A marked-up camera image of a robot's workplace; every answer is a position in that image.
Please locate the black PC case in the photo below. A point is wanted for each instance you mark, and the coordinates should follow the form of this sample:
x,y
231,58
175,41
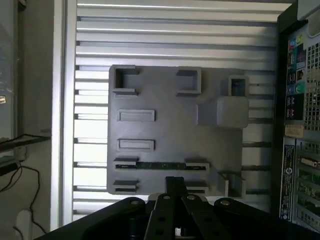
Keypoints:
x,y
280,100

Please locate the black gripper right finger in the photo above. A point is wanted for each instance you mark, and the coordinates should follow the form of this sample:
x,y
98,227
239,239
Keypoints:
x,y
197,220

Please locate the beige label sticker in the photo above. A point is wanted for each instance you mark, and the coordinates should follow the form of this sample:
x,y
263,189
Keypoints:
x,y
294,130

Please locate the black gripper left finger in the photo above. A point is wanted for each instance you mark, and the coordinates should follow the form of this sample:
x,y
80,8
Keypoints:
x,y
160,220

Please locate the green RAM stick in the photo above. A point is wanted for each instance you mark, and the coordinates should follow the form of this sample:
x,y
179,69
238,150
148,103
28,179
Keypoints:
x,y
160,165

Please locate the grey plastic parts rack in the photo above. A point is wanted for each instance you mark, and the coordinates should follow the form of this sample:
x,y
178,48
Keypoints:
x,y
175,125

